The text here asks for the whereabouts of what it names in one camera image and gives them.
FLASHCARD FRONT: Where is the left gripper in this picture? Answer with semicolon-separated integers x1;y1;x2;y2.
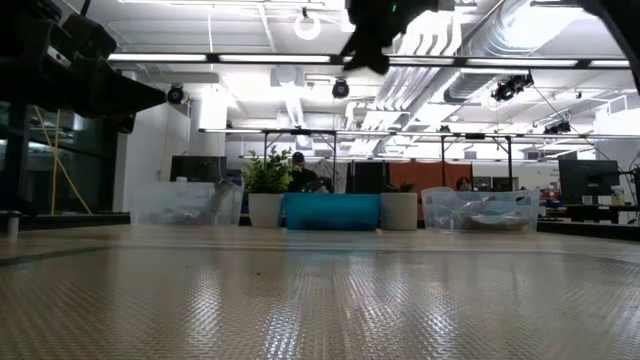
44;13;168;119

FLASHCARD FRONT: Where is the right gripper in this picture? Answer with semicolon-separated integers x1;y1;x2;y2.
341;0;454;75

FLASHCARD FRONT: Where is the black computer monitor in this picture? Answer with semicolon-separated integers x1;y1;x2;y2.
558;158;621;206
169;155;228;184

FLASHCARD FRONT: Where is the clear plastic bin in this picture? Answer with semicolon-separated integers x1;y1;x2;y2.
420;186;542;234
128;180;245;227

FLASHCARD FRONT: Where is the orange partition panel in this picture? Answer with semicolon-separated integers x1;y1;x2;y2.
388;160;474;195

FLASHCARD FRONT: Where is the small succulent in white pot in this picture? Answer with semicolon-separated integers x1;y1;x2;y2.
379;181;420;232

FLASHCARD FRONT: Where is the teal plastic bin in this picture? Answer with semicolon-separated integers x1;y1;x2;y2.
282;192;382;232

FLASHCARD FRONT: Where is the small white cylinder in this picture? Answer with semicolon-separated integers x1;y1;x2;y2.
3;209;22;240

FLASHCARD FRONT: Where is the leafy green potted plant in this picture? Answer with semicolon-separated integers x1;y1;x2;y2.
241;145;296;229

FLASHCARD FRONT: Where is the grey-bordered translucent mat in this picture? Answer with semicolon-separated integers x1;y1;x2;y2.
0;244;640;360

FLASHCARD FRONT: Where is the black desk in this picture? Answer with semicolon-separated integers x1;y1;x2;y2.
537;202;640;225

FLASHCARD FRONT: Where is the ceiling light rail with tubes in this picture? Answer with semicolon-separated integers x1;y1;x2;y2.
107;51;640;71

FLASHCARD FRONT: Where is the white ring light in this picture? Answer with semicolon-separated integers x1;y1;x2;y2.
292;10;323;42

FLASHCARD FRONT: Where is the yellow extension cable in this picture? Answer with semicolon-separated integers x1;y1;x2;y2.
32;105;94;216

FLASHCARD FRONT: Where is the silver ventilation duct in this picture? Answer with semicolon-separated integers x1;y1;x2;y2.
442;0;539;104

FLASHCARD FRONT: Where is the black aluminium frame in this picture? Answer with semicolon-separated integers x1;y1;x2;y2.
0;212;132;232
535;219;640;242

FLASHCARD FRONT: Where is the black ceiling camera cluster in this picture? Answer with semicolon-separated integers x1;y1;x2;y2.
491;72;536;103

